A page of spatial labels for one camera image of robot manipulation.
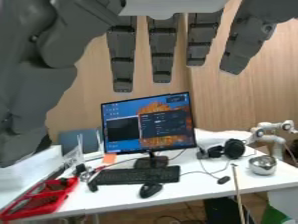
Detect black mouse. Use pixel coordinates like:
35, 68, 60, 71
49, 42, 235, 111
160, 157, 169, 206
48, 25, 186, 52
138, 182, 165, 199

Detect computer monitor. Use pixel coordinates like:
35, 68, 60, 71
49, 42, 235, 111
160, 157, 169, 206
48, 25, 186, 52
100, 91, 198, 169

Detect small black oval device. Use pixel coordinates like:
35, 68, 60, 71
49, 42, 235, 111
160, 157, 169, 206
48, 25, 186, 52
215, 175, 233, 185

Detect white router with antennas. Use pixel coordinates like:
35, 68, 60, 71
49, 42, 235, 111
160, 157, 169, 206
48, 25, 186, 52
74, 129, 106, 162

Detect small black block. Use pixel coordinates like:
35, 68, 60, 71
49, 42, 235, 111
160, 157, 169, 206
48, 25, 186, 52
86, 181, 100, 193

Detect metal bowl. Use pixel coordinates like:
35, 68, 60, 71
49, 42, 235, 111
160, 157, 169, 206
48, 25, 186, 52
247, 154, 279, 176

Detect small white jointed device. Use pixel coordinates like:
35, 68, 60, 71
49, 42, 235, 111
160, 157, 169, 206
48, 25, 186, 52
246, 119, 298, 162

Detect black keyboard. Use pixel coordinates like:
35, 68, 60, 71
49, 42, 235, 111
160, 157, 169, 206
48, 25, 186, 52
89, 165, 182, 187

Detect white desk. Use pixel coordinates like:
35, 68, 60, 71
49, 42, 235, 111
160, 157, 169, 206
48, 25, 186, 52
0, 128, 298, 223

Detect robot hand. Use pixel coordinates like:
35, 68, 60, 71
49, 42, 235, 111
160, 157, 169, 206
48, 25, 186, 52
0, 0, 298, 168

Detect thin stick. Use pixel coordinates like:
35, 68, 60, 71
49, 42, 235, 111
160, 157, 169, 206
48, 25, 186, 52
230, 163, 246, 224

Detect black headphones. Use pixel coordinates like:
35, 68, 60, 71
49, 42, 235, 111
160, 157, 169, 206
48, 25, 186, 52
205, 138, 247, 160

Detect red tray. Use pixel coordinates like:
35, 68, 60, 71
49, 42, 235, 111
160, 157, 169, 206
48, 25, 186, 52
0, 190, 69, 222
25, 176, 80, 202

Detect orange sticky note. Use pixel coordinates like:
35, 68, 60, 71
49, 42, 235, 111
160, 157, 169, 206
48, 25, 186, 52
101, 152, 118, 165

